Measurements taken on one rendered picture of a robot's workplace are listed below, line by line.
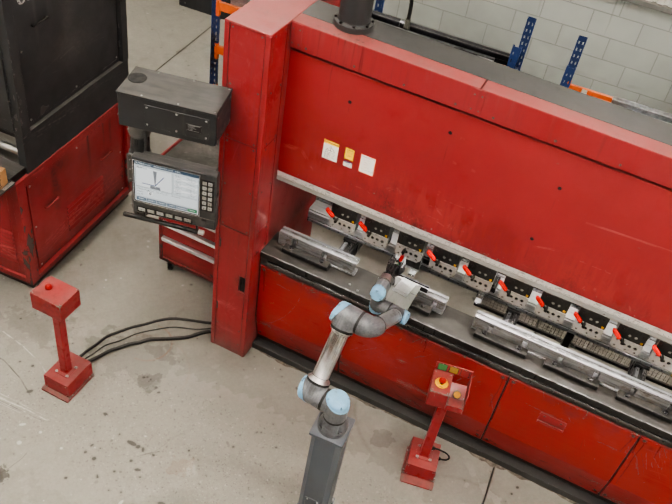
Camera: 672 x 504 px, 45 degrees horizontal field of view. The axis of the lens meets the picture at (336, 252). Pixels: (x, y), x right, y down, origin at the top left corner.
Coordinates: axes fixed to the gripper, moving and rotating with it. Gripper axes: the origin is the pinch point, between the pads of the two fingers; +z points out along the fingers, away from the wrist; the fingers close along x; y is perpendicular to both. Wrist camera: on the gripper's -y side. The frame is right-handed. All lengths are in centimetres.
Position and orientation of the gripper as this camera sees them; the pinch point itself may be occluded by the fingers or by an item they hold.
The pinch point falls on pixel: (401, 258)
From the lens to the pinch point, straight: 433.7
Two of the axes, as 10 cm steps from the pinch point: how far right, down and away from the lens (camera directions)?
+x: -8.9, -3.9, 2.4
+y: 1.3, -7.3, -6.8
